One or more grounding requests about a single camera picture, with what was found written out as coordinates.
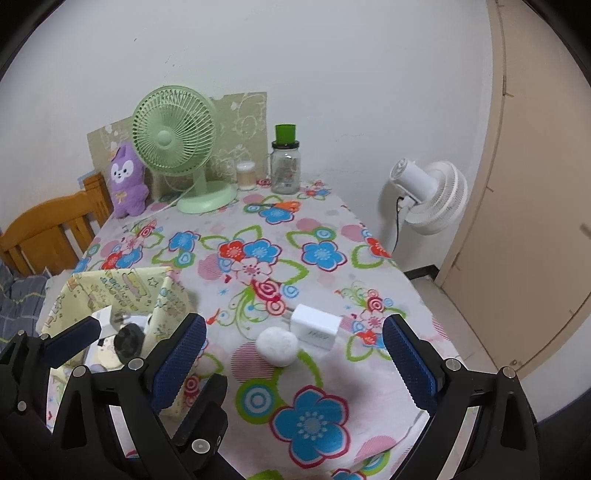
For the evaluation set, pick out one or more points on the black round object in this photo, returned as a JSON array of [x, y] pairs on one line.
[[129, 340]]

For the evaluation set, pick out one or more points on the beige patterned board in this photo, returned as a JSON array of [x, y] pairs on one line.
[[242, 124]]

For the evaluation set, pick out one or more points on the glass jar mug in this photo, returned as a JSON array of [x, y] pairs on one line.
[[285, 173]]

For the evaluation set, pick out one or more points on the beige door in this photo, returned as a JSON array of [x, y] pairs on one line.
[[531, 184]]

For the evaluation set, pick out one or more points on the white fluffy ball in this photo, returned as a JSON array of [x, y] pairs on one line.
[[277, 346]]

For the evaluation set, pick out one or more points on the white charger plug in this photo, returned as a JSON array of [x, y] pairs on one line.
[[314, 327]]

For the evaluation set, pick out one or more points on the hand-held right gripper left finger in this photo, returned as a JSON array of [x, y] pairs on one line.
[[180, 360]]

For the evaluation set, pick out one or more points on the plaid grey bedding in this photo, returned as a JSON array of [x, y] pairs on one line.
[[18, 290]]

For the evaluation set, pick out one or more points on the yellow fabric storage box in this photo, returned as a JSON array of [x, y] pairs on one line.
[[124, 286]]

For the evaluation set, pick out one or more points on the cotton swab container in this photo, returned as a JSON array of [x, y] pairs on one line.
[[245, 177]]

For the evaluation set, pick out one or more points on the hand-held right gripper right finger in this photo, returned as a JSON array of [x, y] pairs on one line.
[[408, 364]]

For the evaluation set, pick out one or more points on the purple plush toy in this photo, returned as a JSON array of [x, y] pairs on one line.
[[125, 184]]

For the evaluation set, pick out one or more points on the white circulator fan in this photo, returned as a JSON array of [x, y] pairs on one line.
[[436, 194]]

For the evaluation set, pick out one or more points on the green plastic cup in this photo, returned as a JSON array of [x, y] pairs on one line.
[[286, 133]]

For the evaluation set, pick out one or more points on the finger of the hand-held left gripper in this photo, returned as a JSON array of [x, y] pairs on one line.
[[205, 415], [74, 341]]

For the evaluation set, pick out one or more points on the green desk fan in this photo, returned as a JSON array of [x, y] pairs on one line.
[[173, 134]]

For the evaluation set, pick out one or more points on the wooden bed headboard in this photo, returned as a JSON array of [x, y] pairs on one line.
[[46, 226]]

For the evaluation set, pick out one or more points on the floral tablecloth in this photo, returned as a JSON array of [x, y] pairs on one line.
[[323, 286]]

